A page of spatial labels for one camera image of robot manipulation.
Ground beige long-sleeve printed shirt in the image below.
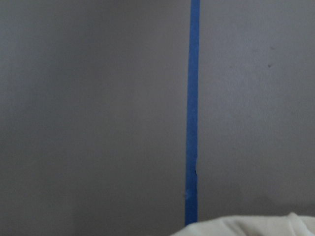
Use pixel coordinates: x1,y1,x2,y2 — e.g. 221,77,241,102
174,213,315,236

